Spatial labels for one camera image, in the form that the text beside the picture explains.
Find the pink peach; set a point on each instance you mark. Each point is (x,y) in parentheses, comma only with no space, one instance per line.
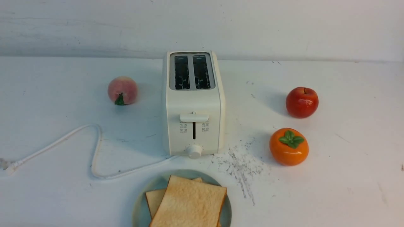
(123,90)

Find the red apple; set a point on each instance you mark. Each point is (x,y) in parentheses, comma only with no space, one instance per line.
(302,102)

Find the white two-slot toaster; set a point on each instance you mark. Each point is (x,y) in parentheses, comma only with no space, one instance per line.
(193,104)

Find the toast slice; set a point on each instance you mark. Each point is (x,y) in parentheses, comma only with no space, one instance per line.
(189,203)
(154,198)

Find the orange persimmon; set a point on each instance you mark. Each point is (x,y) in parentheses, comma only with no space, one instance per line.
(288,147)

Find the light green round plate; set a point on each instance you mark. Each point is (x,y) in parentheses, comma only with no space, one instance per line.
(182,198)

